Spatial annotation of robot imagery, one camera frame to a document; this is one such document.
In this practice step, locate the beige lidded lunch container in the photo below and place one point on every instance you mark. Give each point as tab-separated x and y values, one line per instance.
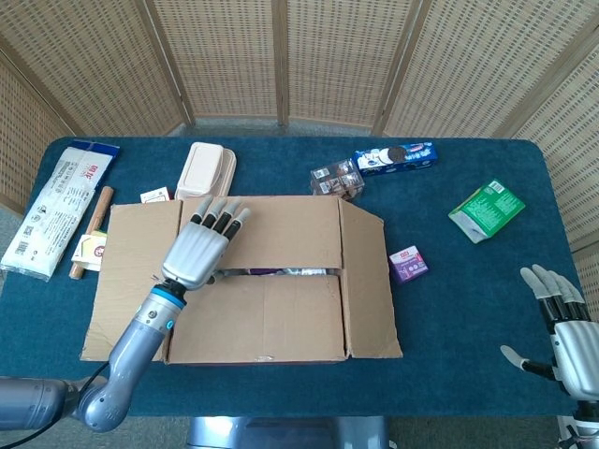
201	170

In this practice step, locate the wooden rolling pin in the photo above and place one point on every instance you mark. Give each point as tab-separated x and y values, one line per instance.
100	208

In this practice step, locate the blue Oreo cookie pack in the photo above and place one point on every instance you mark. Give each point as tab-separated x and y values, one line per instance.
395	159

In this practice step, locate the clear plastic snack package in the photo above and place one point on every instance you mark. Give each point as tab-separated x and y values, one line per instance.
334	178

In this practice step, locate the long white noodle package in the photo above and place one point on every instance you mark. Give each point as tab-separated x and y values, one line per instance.
56	206

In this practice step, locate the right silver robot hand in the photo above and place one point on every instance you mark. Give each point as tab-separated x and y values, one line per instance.
578	360

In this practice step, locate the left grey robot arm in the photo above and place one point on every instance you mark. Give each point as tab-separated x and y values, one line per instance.
135	341

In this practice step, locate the woven bamboo folding screen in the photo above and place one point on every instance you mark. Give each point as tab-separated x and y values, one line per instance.
327	56

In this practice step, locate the green foil pouch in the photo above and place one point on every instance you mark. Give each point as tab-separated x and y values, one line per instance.
489	210

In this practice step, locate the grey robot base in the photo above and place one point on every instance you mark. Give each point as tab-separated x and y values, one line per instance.
285	432

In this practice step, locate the white yellow hang-tab carton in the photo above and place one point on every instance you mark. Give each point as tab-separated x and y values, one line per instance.
89	252

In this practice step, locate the small purple box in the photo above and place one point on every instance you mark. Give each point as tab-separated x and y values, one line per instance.
409	265

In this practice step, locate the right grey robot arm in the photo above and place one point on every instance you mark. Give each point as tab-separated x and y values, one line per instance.
585	423

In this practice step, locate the blue tablecloth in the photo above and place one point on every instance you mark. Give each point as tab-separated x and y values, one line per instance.
468	337

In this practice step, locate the red cardboard box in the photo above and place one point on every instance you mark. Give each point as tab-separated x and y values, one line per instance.
281	318

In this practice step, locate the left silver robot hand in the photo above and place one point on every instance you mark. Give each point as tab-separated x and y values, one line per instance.
194	252

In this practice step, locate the small white red box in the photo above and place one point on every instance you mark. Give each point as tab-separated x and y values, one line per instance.
154	196

